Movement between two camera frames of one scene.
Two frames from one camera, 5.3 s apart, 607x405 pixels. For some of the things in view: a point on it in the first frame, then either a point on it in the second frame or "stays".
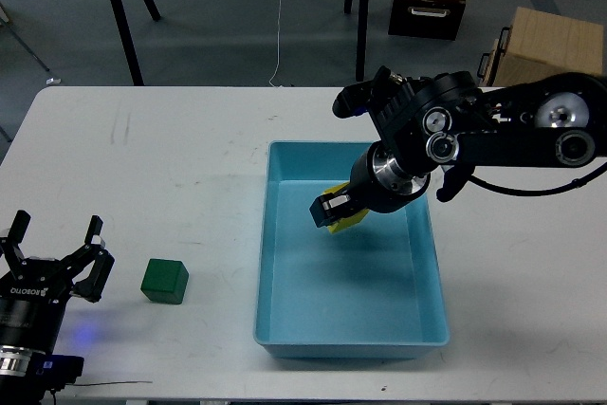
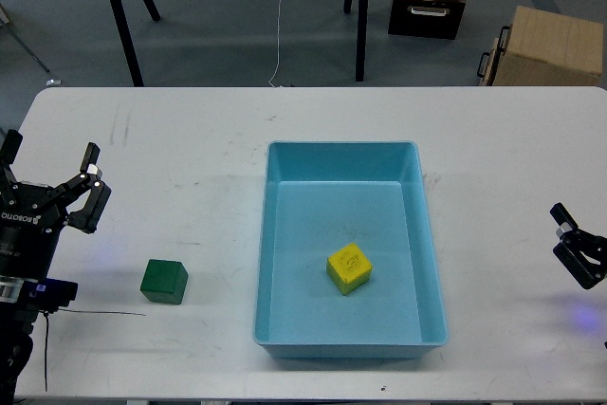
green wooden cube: x=165 y=281 stays
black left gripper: x=49 y=282 -> x=32 y=211
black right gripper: x=376 y=182 -> x=582 y=254
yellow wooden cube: x=346 y=220 -> x=348 y=267
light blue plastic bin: x=374 y=289 stays
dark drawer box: x=427 y=18 stays
